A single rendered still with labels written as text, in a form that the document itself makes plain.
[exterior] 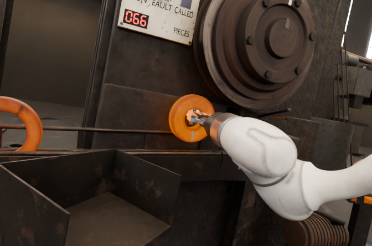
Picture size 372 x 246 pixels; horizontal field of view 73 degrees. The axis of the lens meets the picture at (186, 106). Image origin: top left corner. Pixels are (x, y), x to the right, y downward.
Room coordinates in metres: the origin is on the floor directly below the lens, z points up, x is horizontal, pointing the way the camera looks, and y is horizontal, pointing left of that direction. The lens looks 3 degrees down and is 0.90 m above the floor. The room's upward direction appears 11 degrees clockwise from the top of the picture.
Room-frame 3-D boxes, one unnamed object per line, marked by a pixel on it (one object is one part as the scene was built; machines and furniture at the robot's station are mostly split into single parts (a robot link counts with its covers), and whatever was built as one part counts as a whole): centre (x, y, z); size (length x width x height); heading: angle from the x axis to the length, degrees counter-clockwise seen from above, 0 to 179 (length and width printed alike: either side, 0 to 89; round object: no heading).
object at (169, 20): (0.88, 0.15, 1.15); 0.26 x 0.02 x 0.18; 113
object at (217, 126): (0.62, -0.12, 0.82); 0.09 x 0.06 x 0.09; 114
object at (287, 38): (0.82, -0.25, 1.11); 0.28 x 0.06 x 0.28; 113
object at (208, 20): (0.91, -0.21, 1.11); 0.47 x 0.06 x 0.47; 113
